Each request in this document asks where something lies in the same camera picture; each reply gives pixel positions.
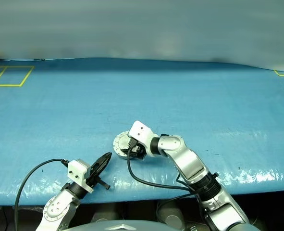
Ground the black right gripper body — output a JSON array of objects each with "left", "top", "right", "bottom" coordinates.
[{"left": 127, "top": 136, "right": 148, "bottom": 160}]

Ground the blue table cover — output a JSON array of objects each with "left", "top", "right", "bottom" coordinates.
[{"left": 0, "top": 57, "right": 284, "bottom": 206}]

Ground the grey robot torso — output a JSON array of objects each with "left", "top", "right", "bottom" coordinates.
[{"left": 71, "top": 218, "right": 161, "bottom": 231}]

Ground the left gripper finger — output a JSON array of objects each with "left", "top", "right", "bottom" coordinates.
[
  {"left": 90, "top": 152, "right": 112, "bottom": 174},
  {"left": 93, "top": 153, "right": 113, "bottom": 180}
]

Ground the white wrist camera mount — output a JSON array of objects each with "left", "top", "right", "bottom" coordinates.
[
  {"left": 128, "top": 120, "right": 161, "bottom": 158},
  {"left": 67, "top": 158, "right": 94, "bottom": 193}
]

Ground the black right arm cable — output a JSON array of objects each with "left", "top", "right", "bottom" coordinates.
[{"left": 126, "top": 153, "right": 202, "bottom": 217}]

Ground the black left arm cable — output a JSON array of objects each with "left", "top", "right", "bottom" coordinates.
[{"left": 13, "top": 158, "right": 70, "bottom": 231}]

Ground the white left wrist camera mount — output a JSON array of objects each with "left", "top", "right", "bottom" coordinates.
[{"left": 67, "top": 158, "right": 94, "bottom": 193}]

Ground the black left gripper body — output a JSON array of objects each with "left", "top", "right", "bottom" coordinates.
[{"left": 86, "top": 167, "right": 111, "bottom": 190}]

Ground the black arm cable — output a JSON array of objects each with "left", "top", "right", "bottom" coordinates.
[
  {"left": 13, "top": 158, "right": 70, "bottom": 231},
  {"left": 126, "top": 153, "right": 202, "bottom": 217}
]

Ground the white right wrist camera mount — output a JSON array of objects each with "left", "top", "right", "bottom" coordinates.
[{"left": 128, "top": 120, "right": 161, "bottom": 158}]

